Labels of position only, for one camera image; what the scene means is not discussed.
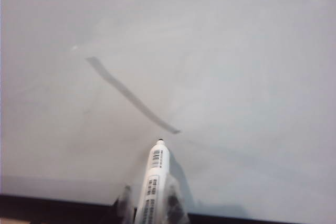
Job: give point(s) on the right gripper left finger clear tape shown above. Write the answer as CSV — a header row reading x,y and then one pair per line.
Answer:
x,y
125,208

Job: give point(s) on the right gripper right finger clear tape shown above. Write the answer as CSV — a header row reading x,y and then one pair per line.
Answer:
x,y
175,203

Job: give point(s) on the black ink cross mark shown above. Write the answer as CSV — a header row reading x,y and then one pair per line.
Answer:
x,y
126,93

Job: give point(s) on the large white glass whiteboard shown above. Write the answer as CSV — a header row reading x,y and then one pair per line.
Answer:
x,y
223,64

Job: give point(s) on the black whiteboard bottom rail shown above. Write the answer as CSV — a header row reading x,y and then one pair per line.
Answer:
x,y
52,207

